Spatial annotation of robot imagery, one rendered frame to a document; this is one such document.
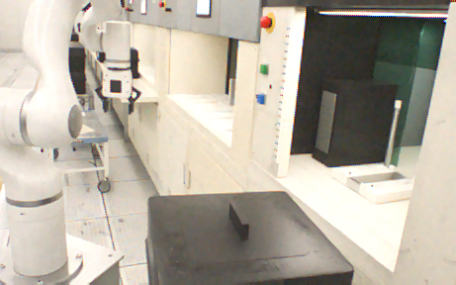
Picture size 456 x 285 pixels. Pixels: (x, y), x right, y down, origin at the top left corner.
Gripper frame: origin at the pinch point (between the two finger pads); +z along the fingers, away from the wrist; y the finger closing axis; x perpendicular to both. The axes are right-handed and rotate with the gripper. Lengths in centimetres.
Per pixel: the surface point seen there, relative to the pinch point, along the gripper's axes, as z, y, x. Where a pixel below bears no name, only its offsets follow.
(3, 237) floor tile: 100, -94, 64
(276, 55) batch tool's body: -24, 54, -12
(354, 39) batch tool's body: -31, 85, 15
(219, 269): 0, 43, -90
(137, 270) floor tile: 100, -5, 46
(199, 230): 0, 39, -80
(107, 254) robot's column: 25, 14, -53
